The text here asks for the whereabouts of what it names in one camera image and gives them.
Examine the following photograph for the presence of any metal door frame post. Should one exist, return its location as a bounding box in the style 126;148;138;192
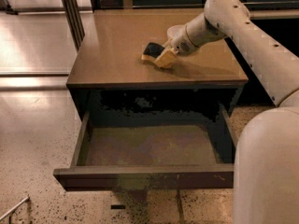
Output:
62;0;85;50

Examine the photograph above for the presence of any open brown top drawer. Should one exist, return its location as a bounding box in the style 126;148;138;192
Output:
53;105;236;191

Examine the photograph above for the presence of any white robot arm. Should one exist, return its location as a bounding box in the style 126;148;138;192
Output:
153;0;299;224

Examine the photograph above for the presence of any metal bar bottom left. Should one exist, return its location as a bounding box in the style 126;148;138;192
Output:
0;196;30;221

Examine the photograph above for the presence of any brown cabinet with counter top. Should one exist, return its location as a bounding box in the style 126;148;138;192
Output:
66;9;248;122

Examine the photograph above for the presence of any white ceramic bowl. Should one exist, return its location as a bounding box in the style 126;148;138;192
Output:
167;25;184;38

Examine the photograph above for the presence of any dark blue yellow sponge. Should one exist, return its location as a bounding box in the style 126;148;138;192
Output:
141;42;164;63

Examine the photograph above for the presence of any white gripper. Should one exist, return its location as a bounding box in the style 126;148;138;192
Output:
154;14;226;69

